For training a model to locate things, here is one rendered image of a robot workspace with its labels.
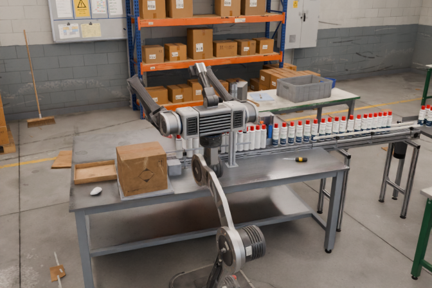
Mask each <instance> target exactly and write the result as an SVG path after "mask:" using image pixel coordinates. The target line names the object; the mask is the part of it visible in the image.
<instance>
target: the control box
mask: <svg viewBox="0 0 432 288"><path fill-rule="evenodd" d="M247 96H248V82H240V81H239V83H237V99H239V100H240V101H242V100H247Z"/></svg>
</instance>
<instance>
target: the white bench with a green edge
mask: <svg viewBox="0 0 432 288"><path fill-rule="evenodd" d="M251 93H267V94H268V95H269V96H271V97H272V98H273V99H274V101H261V102H256V101H255V100H254V99H253V98H252V97H251V96H250V95H249V94H251ZM247 99H249V100H252V101H254V102H256V103H258V104H260V106H259V107H257V109H258V112H259V113H261V112H267V111H269V112H271V113H273V114H282V113H291V112H295V111H303V110H308V109H315V108H318V110H317V117H316V119H318V133H319V131H320V123H321V113H322V107H328V106H333V105H341V104H347V105H348V107H349V109H348V118H347V124H346V130H347V126H348V120H349V119H350V115H354V106H355V101H356V99H360V96H357V95H356V94H352V93H349V92H346V91H344V90H341V89H338V88H333V89H332V90H331V97H330V98H323V99H319V100H311V101H307V102H300V103H293V102H290V101H288V100H286V99H283V98H280V97H279V96H277V95H276V89H271V90H265V91H255V92H250V93H247Z"/></svg>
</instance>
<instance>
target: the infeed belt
mask: <svg viewBox="0 0 432 288"><path fill-rule="evenodd" d="M307 144H312V143H311V142H309V143H304V142H303V141H301V144H296V143H295V141H294V145H288V143H286V146H281V145H280V144H278V146H277V147H273V146H272V145H266V146H265V148H259V149H254V150H247V151H245V150H243V151H242V152H251V151H256V150H266V149H276V148H282V147H291V146H297V145H307ZM235 153H241V152H239V151H236V152H235ZM172 159H177V158H176V156H171V157H167V158H166V160H172Z"/></svg>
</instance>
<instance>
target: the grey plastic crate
mask: <svg viewBox="0 0 432 288"><path fill-rule="evenodd" d="M319 80H321V81H324V82H319ZM276 81H277V87H276V95H277V96H279V97H280V98H283V99H286V100H288V101H290V102H293V103H295V104H296V103H300V102H307V101H311V100H319V99H323V98H330V97H331V90H332V83H333V80H329V79H326V78H323V77H320V76H316V75H303V76H294V77H289V78H279V79H277V80H276Z"/></svg>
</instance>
